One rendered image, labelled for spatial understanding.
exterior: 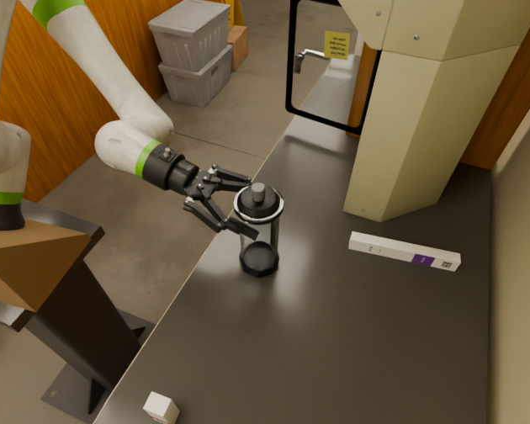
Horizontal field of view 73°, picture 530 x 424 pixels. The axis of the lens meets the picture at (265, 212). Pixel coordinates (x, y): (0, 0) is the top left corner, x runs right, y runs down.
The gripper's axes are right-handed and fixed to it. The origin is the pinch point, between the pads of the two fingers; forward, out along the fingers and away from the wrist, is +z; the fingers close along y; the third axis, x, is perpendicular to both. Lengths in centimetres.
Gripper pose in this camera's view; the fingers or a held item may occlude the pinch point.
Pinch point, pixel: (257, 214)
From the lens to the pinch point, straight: 79.2
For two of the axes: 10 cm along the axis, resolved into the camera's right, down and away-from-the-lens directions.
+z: 8.9, 4.6, -0.5
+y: 3.9, -6.9, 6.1
